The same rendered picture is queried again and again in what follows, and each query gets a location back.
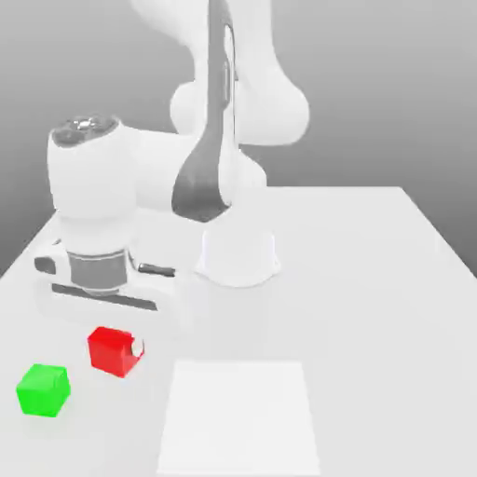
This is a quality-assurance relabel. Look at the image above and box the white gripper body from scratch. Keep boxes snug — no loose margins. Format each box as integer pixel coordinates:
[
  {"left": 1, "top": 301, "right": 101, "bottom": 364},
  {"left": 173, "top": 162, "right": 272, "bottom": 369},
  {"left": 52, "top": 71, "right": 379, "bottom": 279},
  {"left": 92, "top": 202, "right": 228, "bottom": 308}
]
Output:
[{"left": 34, "top": 278, "right": 177, "bottom": 331}]

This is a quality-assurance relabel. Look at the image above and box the small red cube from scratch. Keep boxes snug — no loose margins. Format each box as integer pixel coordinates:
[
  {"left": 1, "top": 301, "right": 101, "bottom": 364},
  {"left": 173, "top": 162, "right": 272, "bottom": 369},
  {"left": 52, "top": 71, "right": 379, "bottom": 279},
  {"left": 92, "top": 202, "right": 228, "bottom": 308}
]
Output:
[{"left": 87, "top": 326, "right": 145, "bottom": 379}]

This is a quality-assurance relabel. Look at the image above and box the small green cube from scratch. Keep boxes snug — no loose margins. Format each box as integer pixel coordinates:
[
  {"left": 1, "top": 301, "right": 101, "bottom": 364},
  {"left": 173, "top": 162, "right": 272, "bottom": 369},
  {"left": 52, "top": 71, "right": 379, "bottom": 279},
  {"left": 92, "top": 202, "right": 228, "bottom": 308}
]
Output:
[{"left": 15, "top": 363, "right": 72, "bottom": 418}]

